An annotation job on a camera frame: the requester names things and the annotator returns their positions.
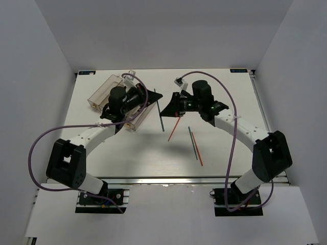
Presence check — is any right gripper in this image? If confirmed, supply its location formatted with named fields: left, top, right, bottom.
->
left=159, top=92, right=202, bottom=118

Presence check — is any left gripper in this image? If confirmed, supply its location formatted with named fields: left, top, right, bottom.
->
left=120, top=83, right=161, bottom=115

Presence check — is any teal chopstick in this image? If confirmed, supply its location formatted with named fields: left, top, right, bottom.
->
left=156, top=101, right=165, bottom=132
left=188, top=126, right=199, bottom=160

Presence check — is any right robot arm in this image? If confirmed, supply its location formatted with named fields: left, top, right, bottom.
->
left=160, top=78, right=293, bottom=204

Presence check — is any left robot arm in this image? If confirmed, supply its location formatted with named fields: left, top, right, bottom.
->
left=46, top=83, right=162, bottom=204

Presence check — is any orange chopstick near spoons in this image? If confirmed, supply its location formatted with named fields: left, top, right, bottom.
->
left=168, top=116, right=182, bottom=142

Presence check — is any orange chopstick lower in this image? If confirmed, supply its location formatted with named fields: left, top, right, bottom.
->
left=191, top=131, right=203, bottom=166

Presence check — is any clear acrylic utensil organizer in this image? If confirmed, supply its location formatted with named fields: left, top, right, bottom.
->
left=87, top=75, right=155, bottom=131

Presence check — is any blue label right corner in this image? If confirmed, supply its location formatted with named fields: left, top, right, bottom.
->
left=230, top=68, right=248, bottom=73

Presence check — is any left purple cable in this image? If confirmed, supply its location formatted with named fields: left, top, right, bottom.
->
left=27, top=73, right=149, bottom=214

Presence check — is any purple cable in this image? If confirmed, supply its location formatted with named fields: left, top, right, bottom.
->
left=181, top=71, right=274, bottom=212
left=27, top=73, right=149, bottom=214

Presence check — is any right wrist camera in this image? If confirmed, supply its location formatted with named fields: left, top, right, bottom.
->
left=174, top=78, right=188, bottom=95

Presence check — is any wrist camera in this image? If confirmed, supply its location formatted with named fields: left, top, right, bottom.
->
left=121, top=70, right=136, bottom=89
left=174, top=78, right=188, bottom=95

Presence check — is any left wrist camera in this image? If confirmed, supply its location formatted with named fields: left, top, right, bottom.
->
left=121, top=70, right=136, bottom=89

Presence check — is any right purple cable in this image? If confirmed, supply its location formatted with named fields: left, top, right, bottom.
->
left=181, top=71, right=274, bottom=212

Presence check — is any aluminium table edge rail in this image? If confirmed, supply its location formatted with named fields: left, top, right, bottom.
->
left=47, top=176, right=289, bottom=186

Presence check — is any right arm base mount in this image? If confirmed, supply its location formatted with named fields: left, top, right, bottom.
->
left=209, top=187, right=264, bottom=217

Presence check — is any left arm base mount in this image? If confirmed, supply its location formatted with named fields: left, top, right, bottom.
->
left=75, top=188, right=130, bottom=214

